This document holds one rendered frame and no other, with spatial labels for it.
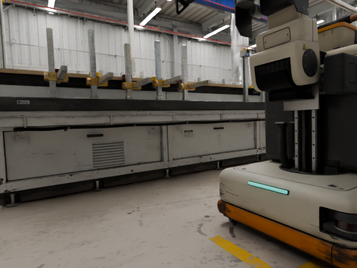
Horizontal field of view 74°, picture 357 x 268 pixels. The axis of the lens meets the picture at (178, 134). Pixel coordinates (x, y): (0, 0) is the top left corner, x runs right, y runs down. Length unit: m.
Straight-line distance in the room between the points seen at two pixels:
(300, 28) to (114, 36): 9.06
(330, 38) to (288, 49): 0.35
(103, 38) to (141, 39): 1.48
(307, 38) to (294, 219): 0.66
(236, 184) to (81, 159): 1.25
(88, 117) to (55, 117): 0.20
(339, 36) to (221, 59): 11.14
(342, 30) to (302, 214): 0.81
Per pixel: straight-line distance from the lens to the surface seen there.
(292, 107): 1.20
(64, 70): 1.44
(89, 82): 1.72
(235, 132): 2.74
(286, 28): 1.07
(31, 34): 9.29
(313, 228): 0.96
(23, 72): 1.89
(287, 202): 0.98
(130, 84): 1.80
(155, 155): 2.15
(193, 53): 11.33
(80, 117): 1.72
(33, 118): 1.69
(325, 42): 1.33
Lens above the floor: 0.52
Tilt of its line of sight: 3 degrees down
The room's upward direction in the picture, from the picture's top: 2 degrees counter-clockwise
